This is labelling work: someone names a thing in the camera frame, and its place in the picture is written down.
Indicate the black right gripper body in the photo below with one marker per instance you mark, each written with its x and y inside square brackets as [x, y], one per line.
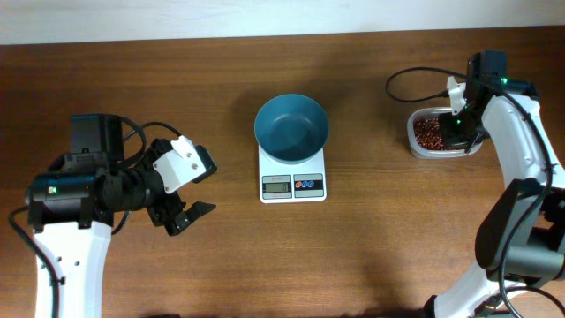
[461, 133]

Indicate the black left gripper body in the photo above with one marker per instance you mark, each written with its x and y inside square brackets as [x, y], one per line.
[163, 200]

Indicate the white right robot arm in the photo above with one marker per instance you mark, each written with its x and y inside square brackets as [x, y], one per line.
[519, 247]

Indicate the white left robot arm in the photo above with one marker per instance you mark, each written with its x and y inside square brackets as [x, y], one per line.
[111, 168]

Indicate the white digital kitchen scale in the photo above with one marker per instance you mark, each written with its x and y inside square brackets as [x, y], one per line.
[281, 182]

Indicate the teal plastic bowl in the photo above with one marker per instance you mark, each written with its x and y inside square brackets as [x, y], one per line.
[291, 128]

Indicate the red beans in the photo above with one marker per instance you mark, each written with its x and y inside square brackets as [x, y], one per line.
[428, 134]

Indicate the clear plastic container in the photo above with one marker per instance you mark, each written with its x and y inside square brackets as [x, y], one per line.
[421, 153]

